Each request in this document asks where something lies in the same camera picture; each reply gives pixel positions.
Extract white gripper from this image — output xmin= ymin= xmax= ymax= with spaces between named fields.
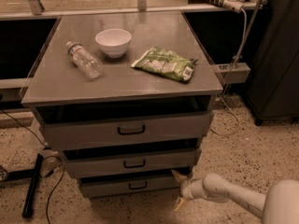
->
xmin=171 ymin=170 xmax=204 ymax=212

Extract grey bottom drawer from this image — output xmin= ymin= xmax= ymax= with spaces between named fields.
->
xmin=80 ymin=173 xmax=179 ymax=198

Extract grey drawer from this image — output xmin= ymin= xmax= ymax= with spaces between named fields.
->
xmin=80 ymin=173 xmax=179 ymax=198
xmin=40 ymin=111 xmax=213 ymax=150
xmin=65 ymin=148 xmax=201 ymax=178

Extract grey middle drawer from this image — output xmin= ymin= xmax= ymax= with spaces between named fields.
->
xmin=65 ymin=148 xmax=201 ymax=178

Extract grey top drawer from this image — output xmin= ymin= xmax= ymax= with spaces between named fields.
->
xmin=40 ymin=111 xmax=213 ymax=150

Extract grey drawer cabinet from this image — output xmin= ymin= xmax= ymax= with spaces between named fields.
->
xmin=22 ymin=12 xmax=221 ymax=187

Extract green chip bag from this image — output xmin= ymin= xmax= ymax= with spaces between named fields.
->
xmin=131 ymin=47 xmax=197 ymax=83

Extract black cabinet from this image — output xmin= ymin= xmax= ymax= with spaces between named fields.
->
xmin=245 ymin=0 xmax=299 ymax=126

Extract black floor bar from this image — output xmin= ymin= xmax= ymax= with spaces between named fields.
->
xmin=21 ymin=154 xmax=43 ymax=218

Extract white bowl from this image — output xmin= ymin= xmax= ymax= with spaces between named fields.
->
xmin=95 ymin=29 xmax=132 ymax=58

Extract clear plastic water bottle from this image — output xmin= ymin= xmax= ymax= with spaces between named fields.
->
xmin=66 ymin=41 xmax=103 ymax=79

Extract black floor cable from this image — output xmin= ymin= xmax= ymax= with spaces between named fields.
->
xmin=0 ymin=108 xmax=65 ymax=224

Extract white cable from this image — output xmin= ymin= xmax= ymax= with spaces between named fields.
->
xmin=209 ymin=8 xmax=249 ymax=138

